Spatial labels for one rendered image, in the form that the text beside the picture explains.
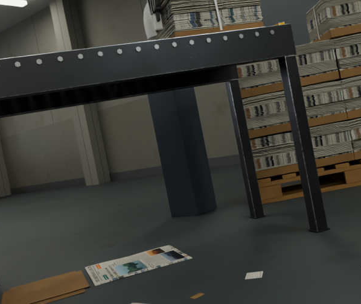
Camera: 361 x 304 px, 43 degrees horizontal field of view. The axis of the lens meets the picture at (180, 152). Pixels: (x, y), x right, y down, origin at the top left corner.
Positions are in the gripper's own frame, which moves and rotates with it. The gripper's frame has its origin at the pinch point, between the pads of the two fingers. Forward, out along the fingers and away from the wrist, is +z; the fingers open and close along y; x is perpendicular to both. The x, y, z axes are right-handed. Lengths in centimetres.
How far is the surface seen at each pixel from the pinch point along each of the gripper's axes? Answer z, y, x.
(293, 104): 43, -27, -38
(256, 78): 22, 49, -68
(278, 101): 37, 46, -77
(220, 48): 19.5, -27.6, -12.0
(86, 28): -151, 520, -62
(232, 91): 30, 23, -38
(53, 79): 23, -28, 47
